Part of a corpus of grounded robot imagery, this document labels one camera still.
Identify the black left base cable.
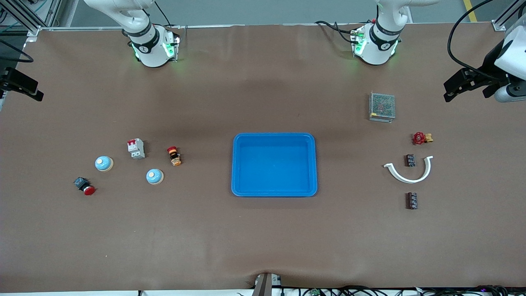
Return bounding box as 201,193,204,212
315,20,360,45

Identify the metal mesh power supply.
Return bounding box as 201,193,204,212
369,91,396,123

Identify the black base cable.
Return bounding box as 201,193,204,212
315,20,360,45
154,0,171,28

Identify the aluminium frame strut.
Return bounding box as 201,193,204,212
492,0,526,31
0,0,64,42

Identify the white half-ring pipe clamp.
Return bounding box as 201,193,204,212
383,155,434,184

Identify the orange emergency stop switch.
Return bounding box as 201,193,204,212
166,146,182,167

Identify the red push button dark body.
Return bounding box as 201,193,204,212
74,177,96,196

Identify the black right base cable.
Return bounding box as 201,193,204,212
154,0,171,28

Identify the blue plastic tray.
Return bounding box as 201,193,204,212
231,132,318,197

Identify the white circuit breaker red switch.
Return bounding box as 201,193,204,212
127,139,146,160

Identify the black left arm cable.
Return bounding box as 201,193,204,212
447,0,496,73

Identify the metal table edge bracket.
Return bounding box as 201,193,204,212
254,273,282,296

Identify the black cable bundle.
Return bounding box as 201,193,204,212
284,285,526,296

